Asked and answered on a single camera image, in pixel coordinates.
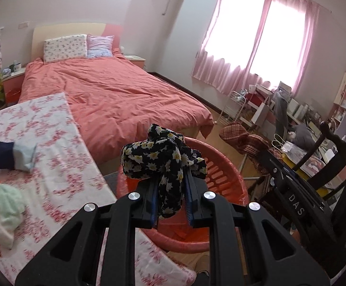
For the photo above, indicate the floral pink white bedsheet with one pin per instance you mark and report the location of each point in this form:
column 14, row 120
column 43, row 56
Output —
column 63, row 180

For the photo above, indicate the red plastic laundry basket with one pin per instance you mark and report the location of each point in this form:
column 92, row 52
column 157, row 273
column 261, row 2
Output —
column 174, row 233

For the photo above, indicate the right bedside table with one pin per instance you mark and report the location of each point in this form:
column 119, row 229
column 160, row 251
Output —
column 136, row 60

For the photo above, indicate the white wire rack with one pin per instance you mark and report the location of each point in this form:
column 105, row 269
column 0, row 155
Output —
column 233, row 109

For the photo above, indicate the cluttered desk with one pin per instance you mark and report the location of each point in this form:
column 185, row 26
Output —
column 301, row 149

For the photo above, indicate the pink bedside table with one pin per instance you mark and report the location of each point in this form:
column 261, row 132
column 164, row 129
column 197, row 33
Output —
column 13, row 86

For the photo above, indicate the floral white pillow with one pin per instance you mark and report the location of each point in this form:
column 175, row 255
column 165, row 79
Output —
column 66, row 47

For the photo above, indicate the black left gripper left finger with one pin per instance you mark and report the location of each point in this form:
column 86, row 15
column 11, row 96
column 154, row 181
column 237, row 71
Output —
column 96, row 245

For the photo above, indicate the striped pink pillow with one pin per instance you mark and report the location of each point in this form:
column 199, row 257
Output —
column 99, row 46

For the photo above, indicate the navy grey folded sock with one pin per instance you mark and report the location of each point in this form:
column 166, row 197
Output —
column 17, row 156

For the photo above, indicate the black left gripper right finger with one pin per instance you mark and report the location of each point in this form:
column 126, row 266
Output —
column 247, row 245

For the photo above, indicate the plaid cushioned chair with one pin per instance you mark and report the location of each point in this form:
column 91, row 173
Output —
column 244, row 142

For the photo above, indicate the white fluffy cloth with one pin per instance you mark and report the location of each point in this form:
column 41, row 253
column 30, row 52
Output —
column 12, row 208

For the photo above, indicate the salmon pink duvet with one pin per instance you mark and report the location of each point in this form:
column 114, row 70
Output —
column 114, row 101

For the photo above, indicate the beige wooden headboard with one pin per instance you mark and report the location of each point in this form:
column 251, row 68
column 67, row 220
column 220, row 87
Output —
column 41, row 33

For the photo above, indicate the black daisy print cloth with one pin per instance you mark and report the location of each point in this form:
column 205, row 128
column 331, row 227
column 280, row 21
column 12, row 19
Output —
column 165, row 157

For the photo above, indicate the pink window curtain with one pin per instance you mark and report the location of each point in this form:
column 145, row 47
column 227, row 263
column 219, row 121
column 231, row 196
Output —
column 257, row 41

